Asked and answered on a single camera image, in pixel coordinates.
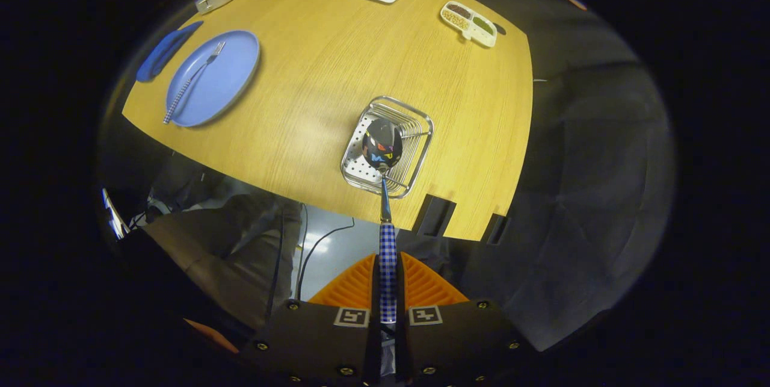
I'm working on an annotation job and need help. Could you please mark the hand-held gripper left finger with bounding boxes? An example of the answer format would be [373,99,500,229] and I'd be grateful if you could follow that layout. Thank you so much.
[238,253,383,387]

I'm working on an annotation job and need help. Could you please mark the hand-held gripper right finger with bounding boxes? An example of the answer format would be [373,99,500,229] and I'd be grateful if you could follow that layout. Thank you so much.
[396,252,536,387]

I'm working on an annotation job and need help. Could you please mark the spoon with blue checked handle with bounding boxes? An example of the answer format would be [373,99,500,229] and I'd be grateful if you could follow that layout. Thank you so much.
[361,117,405,324]

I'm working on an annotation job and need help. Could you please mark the fork with blue checked handle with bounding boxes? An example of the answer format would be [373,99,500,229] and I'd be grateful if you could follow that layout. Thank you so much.
[164,41,227,125]

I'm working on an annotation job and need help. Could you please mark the black backdrop cloth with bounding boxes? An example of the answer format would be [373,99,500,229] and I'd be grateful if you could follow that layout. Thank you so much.
[415,32,677,351]

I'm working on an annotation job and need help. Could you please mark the blue round plate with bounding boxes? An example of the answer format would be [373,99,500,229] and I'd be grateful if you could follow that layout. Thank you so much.
[165,29,261,128]

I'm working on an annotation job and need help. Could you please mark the white divided dish with beans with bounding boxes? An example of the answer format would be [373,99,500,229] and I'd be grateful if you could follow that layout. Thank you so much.
[439,1,498,48]

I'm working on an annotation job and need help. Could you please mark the blue folded towel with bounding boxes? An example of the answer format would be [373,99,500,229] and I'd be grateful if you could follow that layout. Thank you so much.
[135,20,204,83]

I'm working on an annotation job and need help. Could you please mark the black cable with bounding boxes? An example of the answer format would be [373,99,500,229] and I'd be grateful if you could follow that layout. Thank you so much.
[297,224,356,302]

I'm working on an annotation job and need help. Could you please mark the metal wire drying rack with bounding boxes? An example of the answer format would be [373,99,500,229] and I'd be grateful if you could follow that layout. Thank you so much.
[340,96,434,199]

